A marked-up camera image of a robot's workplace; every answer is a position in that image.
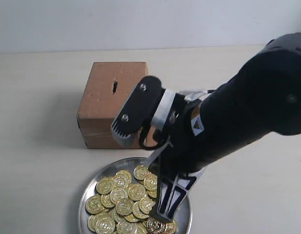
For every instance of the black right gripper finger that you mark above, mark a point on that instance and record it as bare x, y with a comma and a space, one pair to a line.
173, 187

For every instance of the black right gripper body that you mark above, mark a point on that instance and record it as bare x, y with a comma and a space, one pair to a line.
178, 125

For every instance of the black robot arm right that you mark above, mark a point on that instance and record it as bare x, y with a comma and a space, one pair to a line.
263, 97

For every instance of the brown cardboard slot box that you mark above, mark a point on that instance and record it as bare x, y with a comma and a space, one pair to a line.
108, 86

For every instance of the gold coin upper right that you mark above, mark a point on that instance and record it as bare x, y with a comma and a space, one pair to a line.
150, 182

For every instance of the gold coin top of pile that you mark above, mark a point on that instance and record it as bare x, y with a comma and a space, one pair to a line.
140, 172

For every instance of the round steel plate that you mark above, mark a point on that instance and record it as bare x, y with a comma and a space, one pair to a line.
183, 215

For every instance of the gold coin centre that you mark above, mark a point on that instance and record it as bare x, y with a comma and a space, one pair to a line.
136, 191

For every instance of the gold coin bottom right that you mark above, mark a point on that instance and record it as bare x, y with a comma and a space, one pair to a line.
155, 227

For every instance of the gold coin upper left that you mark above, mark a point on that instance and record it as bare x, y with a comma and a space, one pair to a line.
105, 185

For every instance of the gold coin bottom left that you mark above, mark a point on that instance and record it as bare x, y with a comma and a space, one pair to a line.
105, 224

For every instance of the gold coin far left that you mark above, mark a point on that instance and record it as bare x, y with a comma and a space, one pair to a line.
93, 205

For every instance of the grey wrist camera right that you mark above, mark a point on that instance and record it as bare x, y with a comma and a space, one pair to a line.
134, 118

